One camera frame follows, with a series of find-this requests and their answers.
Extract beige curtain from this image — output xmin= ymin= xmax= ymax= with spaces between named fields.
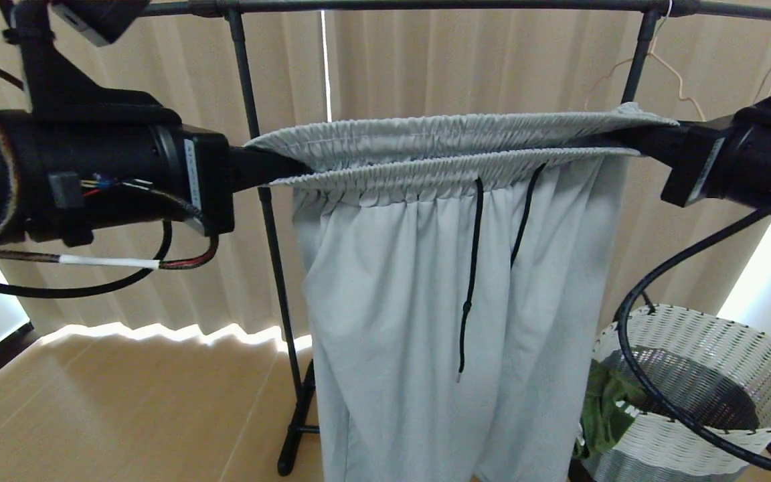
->
xmin=0 ymin=0 xmax=771 ymax=355

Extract black clothes rack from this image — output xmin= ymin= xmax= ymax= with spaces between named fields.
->
xmin=138 ymin=0 xmax=771 ymax=477

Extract pale grey shorts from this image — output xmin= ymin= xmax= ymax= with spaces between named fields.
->
xmin=244 ymin=102 xmax=681 ymax=482

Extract black cable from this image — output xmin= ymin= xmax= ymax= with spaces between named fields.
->
xmin=616 ymin=175 xmax=771 ymax=477
xmin=0 ymin=220 xmax=173 ymax=299

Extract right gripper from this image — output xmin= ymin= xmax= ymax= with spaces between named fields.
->
xmin=660 ymin=96 xmax=771 ymax=240

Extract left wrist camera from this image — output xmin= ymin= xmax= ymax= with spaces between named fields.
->
xmin=1 ymin=0 xmax=182 ymax=125

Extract white laundry basket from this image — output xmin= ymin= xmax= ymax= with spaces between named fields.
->
xmin=573 ymin=295 xmax=771 ymax=482

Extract green garment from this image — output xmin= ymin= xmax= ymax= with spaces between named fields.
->
xmin=573 ymin=361 xmax=647 ymax=463

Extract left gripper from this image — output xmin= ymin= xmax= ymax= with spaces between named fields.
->
xmin=0 ymin=106 xmax=236 ymax=246

